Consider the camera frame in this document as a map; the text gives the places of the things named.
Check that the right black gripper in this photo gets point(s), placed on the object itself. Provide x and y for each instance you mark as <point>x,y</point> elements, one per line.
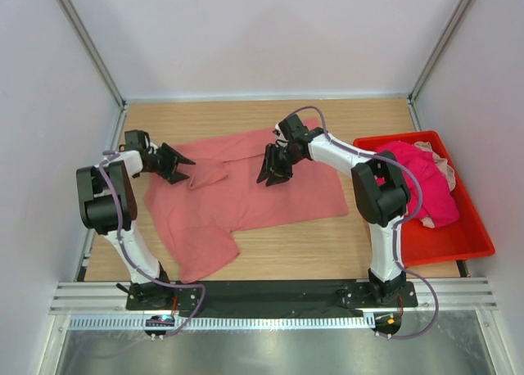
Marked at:
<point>281,157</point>

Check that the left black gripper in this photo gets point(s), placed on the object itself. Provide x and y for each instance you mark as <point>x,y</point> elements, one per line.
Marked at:
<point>164,161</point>

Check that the salmon pink t shirt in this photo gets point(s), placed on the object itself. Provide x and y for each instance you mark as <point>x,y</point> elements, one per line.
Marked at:
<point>196,218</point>

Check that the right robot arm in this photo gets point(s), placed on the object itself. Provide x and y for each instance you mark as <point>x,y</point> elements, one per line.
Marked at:
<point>381,192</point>

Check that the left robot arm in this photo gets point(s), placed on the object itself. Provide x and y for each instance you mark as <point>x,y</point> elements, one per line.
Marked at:
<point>108,206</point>

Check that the magenta t shirt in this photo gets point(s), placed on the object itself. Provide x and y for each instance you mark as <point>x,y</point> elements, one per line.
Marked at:
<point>409,156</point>

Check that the light pink t shirt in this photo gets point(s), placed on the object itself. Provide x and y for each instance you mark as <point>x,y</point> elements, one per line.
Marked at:
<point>438,181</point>

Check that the red plastic bin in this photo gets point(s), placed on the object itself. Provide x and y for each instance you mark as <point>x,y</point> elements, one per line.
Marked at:
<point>464,239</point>

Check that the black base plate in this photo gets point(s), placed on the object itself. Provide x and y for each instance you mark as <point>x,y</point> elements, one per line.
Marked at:
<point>293,299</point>

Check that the slotted cable duct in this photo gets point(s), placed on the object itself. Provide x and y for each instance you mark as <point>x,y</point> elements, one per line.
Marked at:
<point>163,322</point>

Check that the left aluminium corner post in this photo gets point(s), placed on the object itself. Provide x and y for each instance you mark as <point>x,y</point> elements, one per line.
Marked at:
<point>89,46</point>

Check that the aluminium corner post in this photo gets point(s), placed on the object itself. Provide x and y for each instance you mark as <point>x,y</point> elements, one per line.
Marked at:
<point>452,25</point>
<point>89,46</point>

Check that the aluminium front rail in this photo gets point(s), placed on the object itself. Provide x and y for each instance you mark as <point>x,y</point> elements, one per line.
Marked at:
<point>104,297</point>

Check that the right aluminium corner post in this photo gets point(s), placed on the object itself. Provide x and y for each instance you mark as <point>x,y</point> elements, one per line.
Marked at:
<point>452,25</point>

